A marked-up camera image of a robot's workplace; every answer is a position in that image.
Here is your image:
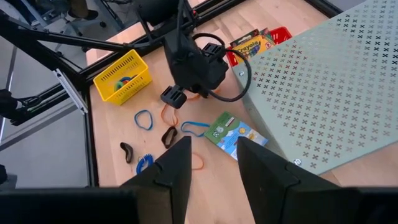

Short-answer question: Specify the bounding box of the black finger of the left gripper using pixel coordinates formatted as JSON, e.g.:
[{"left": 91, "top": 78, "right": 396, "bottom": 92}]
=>
[
  {"left": 201, "top": 42, "right": 227, "bottom": 62},
  {"left": 159, "top": 85, "right": 188, "bottom": 110}
]

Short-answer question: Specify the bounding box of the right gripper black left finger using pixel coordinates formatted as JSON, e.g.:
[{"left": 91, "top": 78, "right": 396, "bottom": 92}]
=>
[{"left": 0, "top": 135, "right": 193, "bottom": 224}]

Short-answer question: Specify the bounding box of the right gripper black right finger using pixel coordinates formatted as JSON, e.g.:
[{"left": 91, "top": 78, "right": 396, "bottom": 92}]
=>
[{"left": 236, "top": 136, "right": 398, "bottom": 224}]

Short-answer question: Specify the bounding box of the yellow green Crayola crayon box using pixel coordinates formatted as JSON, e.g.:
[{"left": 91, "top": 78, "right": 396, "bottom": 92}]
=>
[{"left": 229, "top": 27, "right": 276, "bottom": 60}]

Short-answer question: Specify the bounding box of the green and blue card box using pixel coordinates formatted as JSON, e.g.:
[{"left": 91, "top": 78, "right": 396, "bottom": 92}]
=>
[{"left": 203, "top": 111, "right": 269, "bottom": 162}]

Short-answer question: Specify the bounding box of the orange rubber band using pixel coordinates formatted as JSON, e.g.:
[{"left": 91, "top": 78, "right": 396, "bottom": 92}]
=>
[
  {"left": 185, "top": 88, "right": 222, "bottom": 102},
  {"left": 160, "top": 103, "right": 180, "bottom": 128},
  {"left": 191, "top": 152, "right": 205, "bottom": 171}
]

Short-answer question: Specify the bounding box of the blue rubber band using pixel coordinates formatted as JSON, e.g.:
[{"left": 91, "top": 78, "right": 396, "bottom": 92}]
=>
[
  {"left": 180, "top": 120, "right": 211, "bottom": 138},
  {"left": 133, "top": 108, "right": 154, "bottom": 131}
]

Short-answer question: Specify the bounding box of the yellow plastic basket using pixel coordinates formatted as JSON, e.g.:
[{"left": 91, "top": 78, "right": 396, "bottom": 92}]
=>
[{"left": 93, "top": 49, "right": 153, "bottom": 106}]

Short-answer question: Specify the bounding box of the red plastic basket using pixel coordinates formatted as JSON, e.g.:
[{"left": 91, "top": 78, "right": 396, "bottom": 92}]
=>
[{"left": 225, "top": 26, "right": 294, "bottom": 68}]

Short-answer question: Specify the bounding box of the pale green perforated metal shelf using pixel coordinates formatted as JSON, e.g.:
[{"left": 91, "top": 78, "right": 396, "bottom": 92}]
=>
[{"left": 231, "top": 0, "right": 398, "bottom": 175}]

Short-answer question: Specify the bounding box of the person's foot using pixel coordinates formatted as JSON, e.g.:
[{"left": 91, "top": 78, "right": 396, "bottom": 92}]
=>
[{"left": 67, "top": 0, "right": 100, "bottom": 20}]

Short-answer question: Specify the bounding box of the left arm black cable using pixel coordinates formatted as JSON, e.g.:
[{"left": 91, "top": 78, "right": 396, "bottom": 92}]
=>
[{"left": 192, "top": 32, "right": 253, "bottom": 103}]

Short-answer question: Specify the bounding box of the silver metal bracket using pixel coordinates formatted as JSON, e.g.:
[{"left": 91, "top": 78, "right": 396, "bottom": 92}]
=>
[{"left": 52, "top": 68, "right": 90, "bottom": 115}]

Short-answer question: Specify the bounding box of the black cable clamp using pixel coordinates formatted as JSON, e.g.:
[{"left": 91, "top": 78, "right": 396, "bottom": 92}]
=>
[{"left": 0, "top": 88, "right": 43, "bottom": 127}]

